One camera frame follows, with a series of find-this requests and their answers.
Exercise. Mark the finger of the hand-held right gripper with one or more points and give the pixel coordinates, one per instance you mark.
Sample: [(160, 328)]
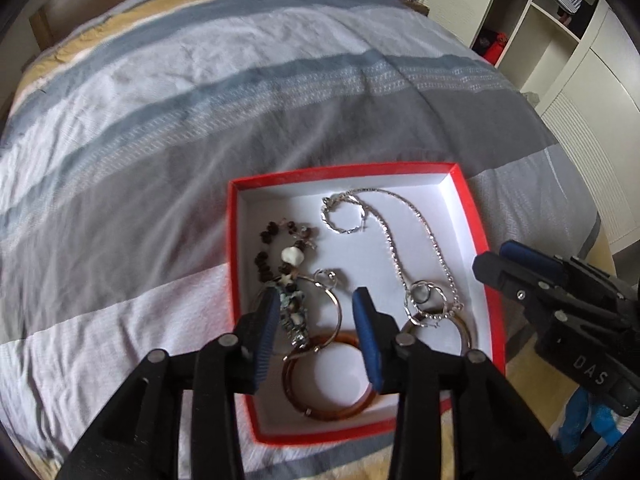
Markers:
[(505, 275), (527, 257)]

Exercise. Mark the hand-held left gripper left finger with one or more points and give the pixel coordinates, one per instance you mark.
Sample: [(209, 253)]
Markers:
[(264, 345)]

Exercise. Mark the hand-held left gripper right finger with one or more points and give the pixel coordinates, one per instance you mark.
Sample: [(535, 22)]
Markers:
[(367, 345)]

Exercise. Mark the large silver bangle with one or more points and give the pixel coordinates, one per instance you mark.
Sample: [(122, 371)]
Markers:
[(339, 310)]

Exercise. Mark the dark thin bangle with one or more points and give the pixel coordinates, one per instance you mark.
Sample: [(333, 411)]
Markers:
[(468, 335)]

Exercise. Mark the amber bangle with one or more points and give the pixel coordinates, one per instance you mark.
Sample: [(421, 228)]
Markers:
[(340, 412)]

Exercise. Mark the red jewelry box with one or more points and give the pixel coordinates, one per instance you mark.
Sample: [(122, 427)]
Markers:
[(450, 220)]

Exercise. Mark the twisted silver hoop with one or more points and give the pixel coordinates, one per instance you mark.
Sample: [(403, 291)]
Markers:
[(345, 230)]

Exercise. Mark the white louvered cabinet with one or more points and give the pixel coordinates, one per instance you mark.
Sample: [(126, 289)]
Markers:
[(590, 160)]

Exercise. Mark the red object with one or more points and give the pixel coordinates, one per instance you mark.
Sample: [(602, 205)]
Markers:
[(494, 47)]

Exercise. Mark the striped duvet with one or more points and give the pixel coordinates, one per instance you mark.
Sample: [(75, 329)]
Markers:
[(150, 160)]

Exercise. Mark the white open shelf unit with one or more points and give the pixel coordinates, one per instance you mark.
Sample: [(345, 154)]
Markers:
[(545, 30)]

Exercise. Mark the white wardrobe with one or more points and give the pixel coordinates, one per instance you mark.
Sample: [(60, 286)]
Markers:
[(465, 0)]

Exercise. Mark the wooden nightstand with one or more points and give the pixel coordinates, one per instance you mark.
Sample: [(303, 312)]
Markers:
[(417, 9)]

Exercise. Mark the wooden headboard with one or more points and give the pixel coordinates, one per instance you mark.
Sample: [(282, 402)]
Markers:
[(55, 20)]

